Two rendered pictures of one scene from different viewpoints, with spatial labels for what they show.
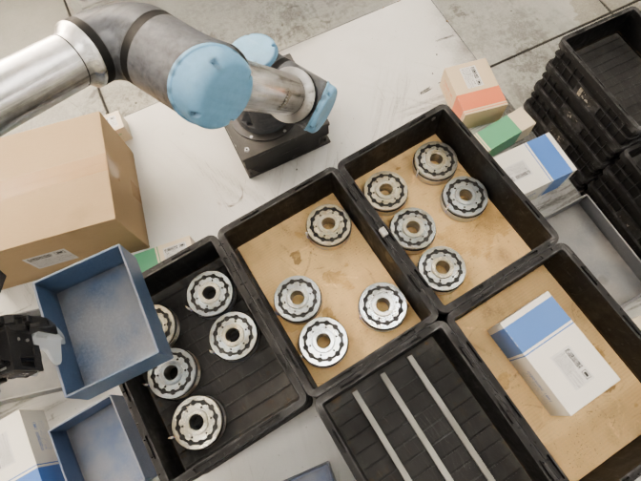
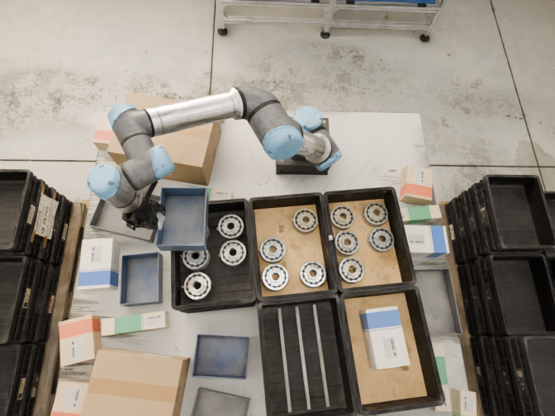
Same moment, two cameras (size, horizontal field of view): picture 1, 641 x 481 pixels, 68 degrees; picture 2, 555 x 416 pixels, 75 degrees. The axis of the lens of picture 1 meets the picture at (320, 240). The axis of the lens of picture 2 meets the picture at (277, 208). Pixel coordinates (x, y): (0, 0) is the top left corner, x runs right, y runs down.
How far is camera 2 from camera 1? 0.40 m
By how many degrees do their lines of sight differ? 3
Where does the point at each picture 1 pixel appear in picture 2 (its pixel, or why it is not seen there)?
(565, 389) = (381, 356)
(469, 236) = (374, 260)
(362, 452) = (268, 339)
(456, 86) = (409, 177)
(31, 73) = (213, 109)
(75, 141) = not seen: hidden behind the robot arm
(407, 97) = (381, 169)
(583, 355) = (398, 344)
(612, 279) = (440, 319)
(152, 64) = (263, 124)
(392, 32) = (390, 129)
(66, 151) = not seen: hidden behind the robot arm
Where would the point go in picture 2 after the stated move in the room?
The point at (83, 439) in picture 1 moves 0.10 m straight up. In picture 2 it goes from (134, 267) to (125, 262)
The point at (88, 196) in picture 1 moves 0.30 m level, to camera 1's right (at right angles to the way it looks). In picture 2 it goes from (193, 148) to (261, 170)
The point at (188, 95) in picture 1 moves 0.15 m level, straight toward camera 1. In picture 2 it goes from (272, 144) to (272, 193)
